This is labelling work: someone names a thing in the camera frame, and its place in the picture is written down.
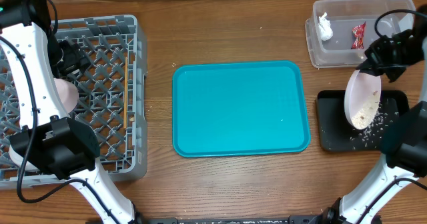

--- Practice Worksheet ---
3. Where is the clear plastic container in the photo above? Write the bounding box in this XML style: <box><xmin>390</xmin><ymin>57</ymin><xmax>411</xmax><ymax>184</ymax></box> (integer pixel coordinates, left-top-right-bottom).
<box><xmin>305</xmin><ymin>0</ymin><xmax>416</xmax><ymax>69</ymax></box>

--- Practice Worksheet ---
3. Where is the teal plastic tray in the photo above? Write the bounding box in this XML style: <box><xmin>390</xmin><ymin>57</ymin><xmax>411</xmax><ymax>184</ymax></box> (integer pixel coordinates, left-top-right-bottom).
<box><xmin>172</xmin><ymin>61</ymin><xmax>311</xmax><ymax>158</ymax></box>

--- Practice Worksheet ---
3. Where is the grey dishwasher rack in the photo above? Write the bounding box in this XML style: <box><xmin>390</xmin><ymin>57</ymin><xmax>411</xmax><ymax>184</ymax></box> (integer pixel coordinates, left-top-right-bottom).
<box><xmin>0</xmin><ymin>15</ymin><xmax>148</xmax><ymax>190</ymax></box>

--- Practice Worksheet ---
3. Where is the pile of rice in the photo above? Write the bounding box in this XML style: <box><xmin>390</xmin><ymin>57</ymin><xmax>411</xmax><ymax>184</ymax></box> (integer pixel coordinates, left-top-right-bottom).
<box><xmin>350</xmin><ymin>91</ymin><xmax>399</xmax><ymax>151</ymax></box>

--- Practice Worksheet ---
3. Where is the grey-white small bowl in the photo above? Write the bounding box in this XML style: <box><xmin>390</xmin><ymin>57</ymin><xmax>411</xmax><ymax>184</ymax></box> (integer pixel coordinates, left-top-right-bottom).
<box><xmin>9</xmin><ymin>147</ymin><xmax>38</xmax><ymax>172</ymax></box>

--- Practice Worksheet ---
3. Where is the wooden chopstick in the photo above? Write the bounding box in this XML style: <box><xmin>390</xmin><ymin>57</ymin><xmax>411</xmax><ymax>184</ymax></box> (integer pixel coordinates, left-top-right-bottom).
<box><xmin>123</xmin><ymin>57</ymin><xmax>128</xmax><ymax>131</ymax></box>

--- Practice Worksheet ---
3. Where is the red snack wrapper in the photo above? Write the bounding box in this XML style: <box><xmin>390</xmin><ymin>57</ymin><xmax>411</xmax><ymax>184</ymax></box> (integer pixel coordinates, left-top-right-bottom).
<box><xmin>351</xmin><ymin>23</ymin><xmax>366</xmax><ymax>49</ymax></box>

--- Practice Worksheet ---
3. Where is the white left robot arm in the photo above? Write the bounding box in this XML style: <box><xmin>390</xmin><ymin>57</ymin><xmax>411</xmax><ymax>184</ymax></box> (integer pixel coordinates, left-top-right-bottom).
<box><xmin>1</xmin><ymin>0</ymin><xmax>144</xmax><ymax>223</ymax></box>

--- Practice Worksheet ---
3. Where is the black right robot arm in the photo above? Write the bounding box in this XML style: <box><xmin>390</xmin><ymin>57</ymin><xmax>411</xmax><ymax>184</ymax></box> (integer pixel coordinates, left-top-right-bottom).
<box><xmin>302</xmin><ymin>5</ymin><xmax>426</xmax><ymax>223</ymax></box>

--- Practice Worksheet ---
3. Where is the black plastic bin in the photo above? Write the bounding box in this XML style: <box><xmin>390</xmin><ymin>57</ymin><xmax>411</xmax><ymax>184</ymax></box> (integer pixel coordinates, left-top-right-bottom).
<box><xmin>316</xmin><ymin>90</ymin><xmax>409</xmax><ymax>153</ymax></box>

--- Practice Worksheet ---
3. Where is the white napkin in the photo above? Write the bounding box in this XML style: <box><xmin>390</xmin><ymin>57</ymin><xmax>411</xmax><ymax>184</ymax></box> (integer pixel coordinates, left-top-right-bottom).
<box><xmin>318</xmin><ymin>12</ymin><xmax>334</xmax><ymax>41</ymax></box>

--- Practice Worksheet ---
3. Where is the white round plate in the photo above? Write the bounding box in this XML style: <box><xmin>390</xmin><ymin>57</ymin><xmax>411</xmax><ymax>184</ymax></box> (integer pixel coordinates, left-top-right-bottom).
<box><xmin>344</xmin><ymin>70</ymin><xmax>382</xmax><ymax>130</ymax></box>

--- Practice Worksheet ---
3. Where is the pink plastic cup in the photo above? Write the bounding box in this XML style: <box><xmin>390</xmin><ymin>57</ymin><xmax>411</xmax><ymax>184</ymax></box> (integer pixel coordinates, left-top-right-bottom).
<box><xmin>54</xmin><ymin>78</ymin><xmax>79</xmax><ymax>113</ymax></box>

